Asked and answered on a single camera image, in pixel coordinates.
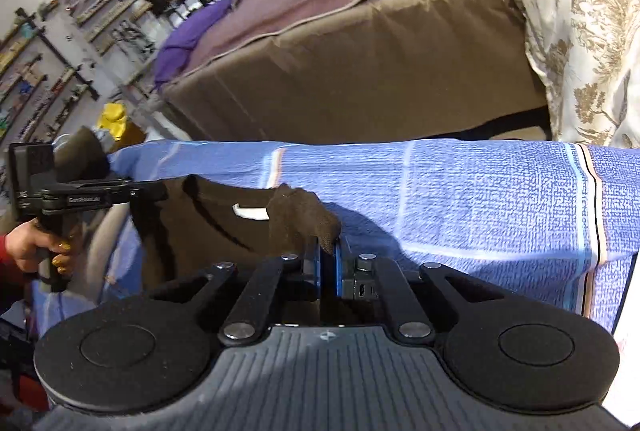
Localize yellow object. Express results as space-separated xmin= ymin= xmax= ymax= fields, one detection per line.
xmin=96 ymin=103 xmax=130 ymax=136

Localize blue plaid bed sheet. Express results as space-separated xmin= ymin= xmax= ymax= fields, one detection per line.
xmin=27 ymin=139 xmax=640 ymax=337

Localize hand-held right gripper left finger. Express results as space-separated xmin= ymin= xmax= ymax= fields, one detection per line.
xmin=144 ymin=238 xmax=325 ymax=346

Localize dark brown cloth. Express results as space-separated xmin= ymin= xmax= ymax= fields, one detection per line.
xmin=54 ymin=127 xmax=112 ymax=184

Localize black garment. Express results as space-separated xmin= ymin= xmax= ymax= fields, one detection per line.
xmin=129 ymin=175 xmax=344 ymax=294

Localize wall display shelves with goods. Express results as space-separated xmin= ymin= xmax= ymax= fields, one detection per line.
xmin=0 ymin=0 xmax=281 ymax=146

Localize person's left forearm red sleeve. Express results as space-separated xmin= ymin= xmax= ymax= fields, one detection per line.
xmin=0 ymin=233 xmax=17 ymax=274

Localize person's left hand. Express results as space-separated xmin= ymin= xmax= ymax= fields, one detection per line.
xmin=9 ymin=217 xmax=77 ymax=275

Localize brown covered bed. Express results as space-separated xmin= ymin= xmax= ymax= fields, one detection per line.
xmin=159 ymin=0 xmax=551 ymax=146

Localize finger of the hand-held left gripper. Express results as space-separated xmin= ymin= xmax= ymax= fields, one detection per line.
xmin=127 ymin=180 xmax=169 ymax=204

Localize purple cloth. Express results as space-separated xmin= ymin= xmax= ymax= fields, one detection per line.
xmin=152 ymin=0 xmax=247 ymax=90

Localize beige floral printed cloth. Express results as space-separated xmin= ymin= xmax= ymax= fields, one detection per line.
xmin=497 ymin=0 xmax=640 ymax=150

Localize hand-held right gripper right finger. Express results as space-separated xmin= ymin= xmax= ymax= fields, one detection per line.
xmin=334 ymin=238 xmax=507 ymax=344

